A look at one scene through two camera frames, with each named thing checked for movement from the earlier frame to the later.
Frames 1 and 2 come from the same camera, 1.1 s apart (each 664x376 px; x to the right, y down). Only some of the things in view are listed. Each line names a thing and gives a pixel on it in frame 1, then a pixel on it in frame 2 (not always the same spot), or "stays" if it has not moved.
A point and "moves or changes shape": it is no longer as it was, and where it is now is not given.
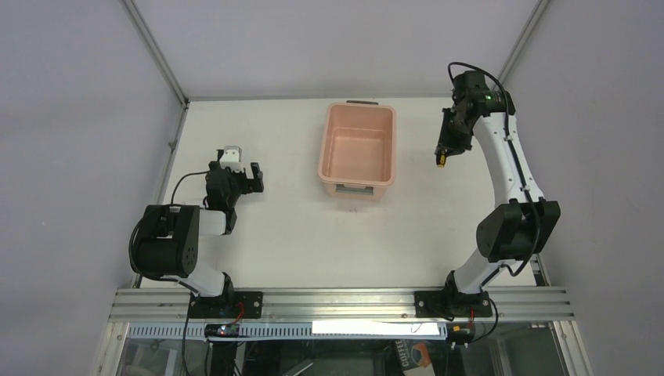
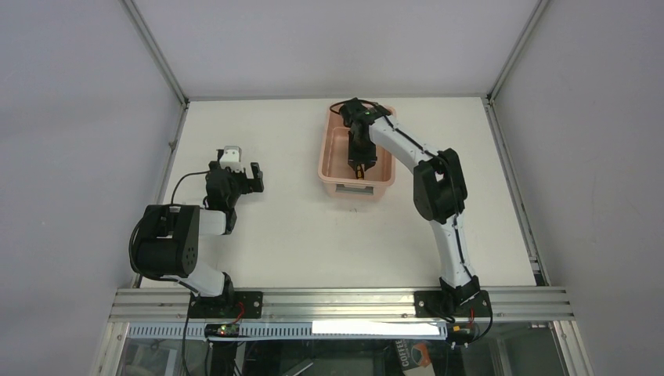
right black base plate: (448, 305) stays
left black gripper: (245, 182) stays
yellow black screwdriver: (441, 158) moves or changes shape
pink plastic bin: (357, 156) stays
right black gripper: (452, 139) → (362, 157)
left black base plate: (232, 305) stays
